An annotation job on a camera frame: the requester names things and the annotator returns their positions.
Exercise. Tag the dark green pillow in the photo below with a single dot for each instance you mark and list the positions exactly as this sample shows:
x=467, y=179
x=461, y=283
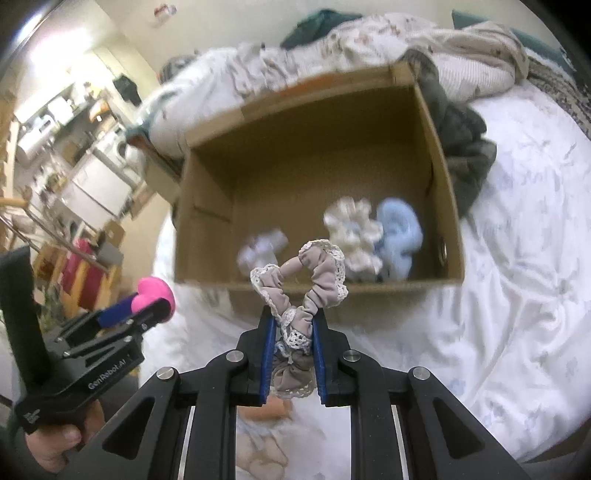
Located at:
x=315, y=27

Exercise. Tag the peach soft tube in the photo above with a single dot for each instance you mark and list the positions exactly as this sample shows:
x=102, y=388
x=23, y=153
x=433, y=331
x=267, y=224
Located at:
x=274, y=409

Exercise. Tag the beige lace scrunchie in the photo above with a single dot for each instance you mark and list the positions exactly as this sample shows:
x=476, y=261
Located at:
x=292, y=370

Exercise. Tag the beige patterned quilt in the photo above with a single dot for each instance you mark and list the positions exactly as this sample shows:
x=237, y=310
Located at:
x=478, y=61

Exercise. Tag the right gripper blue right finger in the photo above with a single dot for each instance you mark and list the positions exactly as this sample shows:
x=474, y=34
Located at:
x=318, y=325

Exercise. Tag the light blue fluffy sock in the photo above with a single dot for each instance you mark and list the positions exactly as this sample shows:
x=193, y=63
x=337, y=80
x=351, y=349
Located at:
x=403, y=237

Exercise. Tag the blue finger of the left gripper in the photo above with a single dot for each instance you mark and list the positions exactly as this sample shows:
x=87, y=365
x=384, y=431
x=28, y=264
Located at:
x=138, y=323
x=117, y=313

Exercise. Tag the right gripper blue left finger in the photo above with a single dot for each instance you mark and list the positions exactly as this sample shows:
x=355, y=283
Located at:
x=268, y=322

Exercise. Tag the dark camouflage garment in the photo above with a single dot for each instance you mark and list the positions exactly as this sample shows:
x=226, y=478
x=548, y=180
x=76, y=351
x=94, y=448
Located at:
x=461, y=130

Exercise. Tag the black white knitted blanket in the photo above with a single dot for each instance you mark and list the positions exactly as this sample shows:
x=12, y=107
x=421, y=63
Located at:
x=572, y=96

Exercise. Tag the cream satin scrunchie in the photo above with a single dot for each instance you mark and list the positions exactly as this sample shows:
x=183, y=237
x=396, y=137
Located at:
x=356, y=233

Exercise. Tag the pink bag on rack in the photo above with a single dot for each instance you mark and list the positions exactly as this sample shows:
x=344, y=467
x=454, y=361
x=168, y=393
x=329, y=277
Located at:
x=91, y=278

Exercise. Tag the brown cardboard box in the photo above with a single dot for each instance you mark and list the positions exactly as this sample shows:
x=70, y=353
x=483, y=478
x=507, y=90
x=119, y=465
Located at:
x=280, y=160

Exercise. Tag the white lilac scrunchie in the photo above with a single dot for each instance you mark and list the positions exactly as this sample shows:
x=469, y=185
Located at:
x=260, y=251

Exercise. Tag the person's left hand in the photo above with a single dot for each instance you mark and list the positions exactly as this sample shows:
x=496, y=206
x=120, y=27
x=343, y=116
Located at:
x=49, y=444

